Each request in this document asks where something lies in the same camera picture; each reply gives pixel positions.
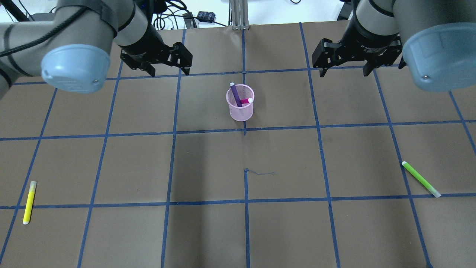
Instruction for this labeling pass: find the yellow pen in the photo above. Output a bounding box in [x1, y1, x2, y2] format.
[22, 181, 37, 224]

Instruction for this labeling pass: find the aluminium frame post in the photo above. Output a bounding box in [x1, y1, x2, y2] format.
[228, 0, 250, 31]

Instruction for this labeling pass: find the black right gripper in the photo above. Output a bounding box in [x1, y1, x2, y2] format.
[312, 20, 403, 78]

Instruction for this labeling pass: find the pink pen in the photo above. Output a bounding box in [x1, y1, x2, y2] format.
[240, 98, 254, 105]

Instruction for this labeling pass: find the purple pen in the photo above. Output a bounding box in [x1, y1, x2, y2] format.
[229, 83, 242, 107]

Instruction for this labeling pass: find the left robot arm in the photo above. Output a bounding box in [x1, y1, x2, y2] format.
[0, 0, 193, 96]

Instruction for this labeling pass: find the blue plaid pouch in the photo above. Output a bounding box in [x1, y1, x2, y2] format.
[196, 11, 216, 23]

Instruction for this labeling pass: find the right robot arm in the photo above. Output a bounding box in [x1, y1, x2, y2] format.
[312, 0, 476, 93]

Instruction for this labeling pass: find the green pen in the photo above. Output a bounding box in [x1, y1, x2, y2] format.
[401, 161, 442, 198]

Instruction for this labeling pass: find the pink mesh cup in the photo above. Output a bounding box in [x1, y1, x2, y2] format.
[225, 83, 255, 122]

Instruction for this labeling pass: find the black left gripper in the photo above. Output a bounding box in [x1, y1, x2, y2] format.
[119, 22, 193, 77]

